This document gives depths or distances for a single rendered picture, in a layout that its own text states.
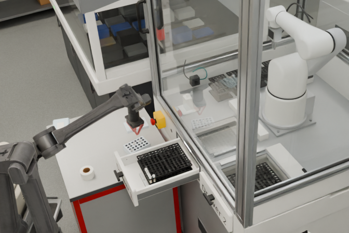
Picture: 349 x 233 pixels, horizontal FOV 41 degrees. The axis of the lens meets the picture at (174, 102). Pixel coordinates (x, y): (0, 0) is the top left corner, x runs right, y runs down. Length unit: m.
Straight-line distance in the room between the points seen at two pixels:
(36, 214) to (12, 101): 3.08
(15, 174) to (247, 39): 0.76
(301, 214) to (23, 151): 1.22
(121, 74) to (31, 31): 2.88
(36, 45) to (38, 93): 0.93
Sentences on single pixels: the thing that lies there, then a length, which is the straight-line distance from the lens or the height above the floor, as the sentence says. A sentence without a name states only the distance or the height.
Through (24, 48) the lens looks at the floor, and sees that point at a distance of 5.37.
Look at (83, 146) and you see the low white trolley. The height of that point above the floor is 0.76.
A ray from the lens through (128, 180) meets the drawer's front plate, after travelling 2.19.
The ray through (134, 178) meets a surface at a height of 0.84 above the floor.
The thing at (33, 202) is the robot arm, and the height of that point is 1.44.
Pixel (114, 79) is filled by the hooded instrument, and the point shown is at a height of 0.90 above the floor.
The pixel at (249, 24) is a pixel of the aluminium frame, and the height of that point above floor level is 1.85.
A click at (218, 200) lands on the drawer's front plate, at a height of 0.93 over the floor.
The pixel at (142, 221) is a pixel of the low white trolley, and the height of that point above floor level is 0.39.
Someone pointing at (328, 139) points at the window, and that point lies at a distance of 1.91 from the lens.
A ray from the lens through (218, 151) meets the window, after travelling 1.97.
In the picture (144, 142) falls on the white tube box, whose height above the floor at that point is 0.79.
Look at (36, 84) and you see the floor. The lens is 4.70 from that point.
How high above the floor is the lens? 2.50
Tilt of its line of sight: 37 degrees down
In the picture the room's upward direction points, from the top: 5 degrees counter-clockwise
